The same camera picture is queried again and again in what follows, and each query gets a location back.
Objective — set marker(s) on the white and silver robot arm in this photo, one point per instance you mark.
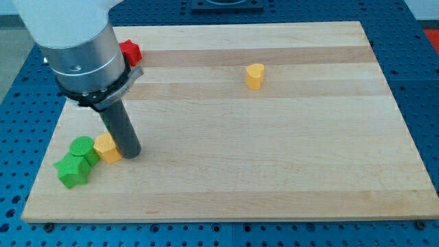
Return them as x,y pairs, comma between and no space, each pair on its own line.
77,40

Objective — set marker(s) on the yellow heart block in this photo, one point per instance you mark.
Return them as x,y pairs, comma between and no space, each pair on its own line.
254,76

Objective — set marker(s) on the light wooden board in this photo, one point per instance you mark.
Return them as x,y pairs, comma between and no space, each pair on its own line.
322,140

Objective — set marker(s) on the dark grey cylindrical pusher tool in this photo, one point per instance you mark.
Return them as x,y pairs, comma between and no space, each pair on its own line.
118,124

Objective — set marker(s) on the red star block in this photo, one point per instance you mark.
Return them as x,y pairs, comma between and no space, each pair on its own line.
131,51

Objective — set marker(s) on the yellow hexagon block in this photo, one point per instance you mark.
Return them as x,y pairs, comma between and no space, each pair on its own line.
106,148

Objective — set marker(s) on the green cylinder block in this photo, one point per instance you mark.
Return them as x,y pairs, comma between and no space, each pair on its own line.
84,146

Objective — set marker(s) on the green star block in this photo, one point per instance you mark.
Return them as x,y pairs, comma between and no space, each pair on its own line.
73,170

